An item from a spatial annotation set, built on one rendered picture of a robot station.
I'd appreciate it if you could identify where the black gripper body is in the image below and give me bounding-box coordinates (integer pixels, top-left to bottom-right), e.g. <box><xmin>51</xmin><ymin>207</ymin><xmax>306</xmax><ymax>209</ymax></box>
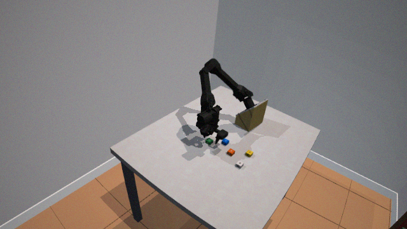
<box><xmin>196</xmin><ymin>119</ymin><xmax>228</xmax><ymax>140</ymax></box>

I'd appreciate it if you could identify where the green block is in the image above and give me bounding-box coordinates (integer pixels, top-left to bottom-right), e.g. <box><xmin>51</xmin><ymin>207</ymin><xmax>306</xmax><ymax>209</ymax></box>
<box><xmin>205</xmin><ymin>138</ymin><xmax>213</xmax><ymax>145</ymax></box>

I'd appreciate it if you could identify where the blue block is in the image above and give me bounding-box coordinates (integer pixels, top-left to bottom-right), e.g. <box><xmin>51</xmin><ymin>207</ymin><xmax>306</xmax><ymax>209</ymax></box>
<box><xmin>221</xmin><ymin>139</ymin><xmax>230</xmax><ymax>145</ymax></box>

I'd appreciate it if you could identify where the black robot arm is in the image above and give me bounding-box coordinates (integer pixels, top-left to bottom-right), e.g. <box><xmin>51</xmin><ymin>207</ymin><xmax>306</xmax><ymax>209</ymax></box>
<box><xmin>197</xmin><ymin>59</ymin><xmax>256</xmax><ymax>137</ymax></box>

